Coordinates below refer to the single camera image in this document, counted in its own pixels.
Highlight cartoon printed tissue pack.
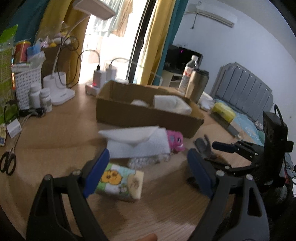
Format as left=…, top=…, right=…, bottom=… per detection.
left=95, top=163, right=144, bottom=202

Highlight grey sock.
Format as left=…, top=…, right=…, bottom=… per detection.
left=194, top=135, right=217, bottom=160

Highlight clear bubble wrap bundle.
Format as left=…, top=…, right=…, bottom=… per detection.
left=127, top=154, right=171, bottom=170

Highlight pink plush toy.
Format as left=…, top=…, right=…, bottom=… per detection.
left=166, top=130, right=185, bottom=153

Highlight white knit cloth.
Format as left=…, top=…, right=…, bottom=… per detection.
left=98, top=126, right=171, bottom=159

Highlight white paper towel sheet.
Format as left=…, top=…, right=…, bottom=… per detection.
left=153, top=95, right=192, bottom=115

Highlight yellow sponge on tray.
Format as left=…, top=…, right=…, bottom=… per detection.
left=212, top=102, right=236, bottom=123

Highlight grey padded headboard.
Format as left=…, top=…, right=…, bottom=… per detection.
left=210, top=62, right=273, bottom=123

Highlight brown cardboard box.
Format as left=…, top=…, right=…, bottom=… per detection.
left=96, top=81, right=204, bottom=138

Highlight white power strip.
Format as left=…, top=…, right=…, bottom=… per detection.
left=85, top=81, right=100, bottom=96

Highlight white pill bottle front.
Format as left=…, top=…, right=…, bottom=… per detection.
left=40, top=88, right=53, bottom=113

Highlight white pill bottle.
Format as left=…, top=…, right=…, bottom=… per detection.
left=40, top=88, right=53, bottom=113
left=30, top=82, right=42, bottom=108

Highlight stainless steel tumbler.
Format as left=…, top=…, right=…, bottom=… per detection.
left=185, top=69, right=209, bottom=102

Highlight white pill bottle rear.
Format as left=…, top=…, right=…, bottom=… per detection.
left=30, top=82, right=42, bottom=108

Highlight white desk lamp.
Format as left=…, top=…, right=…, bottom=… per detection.
left=43, top=0, right=117, bottom=107

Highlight clear plastic water bottle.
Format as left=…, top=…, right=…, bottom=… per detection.
left=178, top=55, right=198, bottom=93

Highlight green snack package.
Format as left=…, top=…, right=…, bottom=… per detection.
left=0, top=25, right=18, bottom=124

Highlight black monitor on shelf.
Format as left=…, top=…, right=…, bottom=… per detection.
left=164, top=45, right=203, bottom=74

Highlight white lattice plastic basket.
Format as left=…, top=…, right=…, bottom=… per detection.
left=15, top=66, right=42, bottom=110

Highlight red metal can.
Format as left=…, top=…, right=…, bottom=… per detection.
left=14, top=40, right=31, bottom=64

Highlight teal curtain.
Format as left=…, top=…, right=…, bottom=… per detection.
left=152, top=0, right=188, bottom=85

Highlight yellow curtain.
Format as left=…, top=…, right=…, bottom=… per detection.
left=140, top=0, right=176, bottom=85

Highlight black handled scissors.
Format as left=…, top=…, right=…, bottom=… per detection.
left=1, top=148, right=17, bottom=176

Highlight white charger with black cable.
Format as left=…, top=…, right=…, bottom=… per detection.
left=78, top=49, right=106, bottom=88

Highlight white wall air conditioner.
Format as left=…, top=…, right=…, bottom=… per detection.
left=184, top=1, right=237, bottom=28

